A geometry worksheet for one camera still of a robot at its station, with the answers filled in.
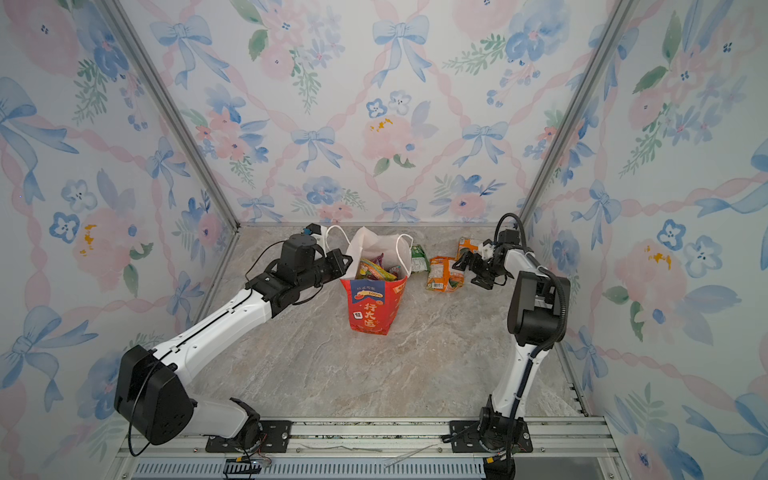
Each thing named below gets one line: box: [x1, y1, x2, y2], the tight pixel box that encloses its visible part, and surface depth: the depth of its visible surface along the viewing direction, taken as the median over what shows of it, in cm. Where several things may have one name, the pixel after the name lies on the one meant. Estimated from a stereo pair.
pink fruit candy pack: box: [359, 258, 397, 281], surface depth 85 cm
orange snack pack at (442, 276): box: [426, 256, 465, 293], surface depth 103 cm
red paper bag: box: [340, 226, 411, 335], surface depth 83 cm
